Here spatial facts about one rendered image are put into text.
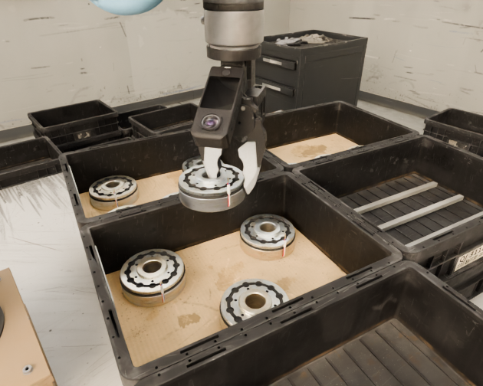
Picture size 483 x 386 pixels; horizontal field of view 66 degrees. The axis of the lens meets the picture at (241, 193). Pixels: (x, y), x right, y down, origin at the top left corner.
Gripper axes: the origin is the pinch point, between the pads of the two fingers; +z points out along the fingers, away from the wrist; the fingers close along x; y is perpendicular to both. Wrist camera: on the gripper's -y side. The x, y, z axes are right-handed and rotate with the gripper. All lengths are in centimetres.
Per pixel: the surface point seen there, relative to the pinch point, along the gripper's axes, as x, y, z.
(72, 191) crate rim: 30.5, 1.3, 6.2
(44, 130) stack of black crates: 124, 97, 41
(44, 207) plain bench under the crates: 62, 23, 29
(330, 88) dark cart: -10, 188, 35
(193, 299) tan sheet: 3.9, -8.9, 16.2
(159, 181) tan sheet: 25.2, 24.3, 16.1
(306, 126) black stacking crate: -6, 59, 12
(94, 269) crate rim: 14.8, -15.8, 6.2
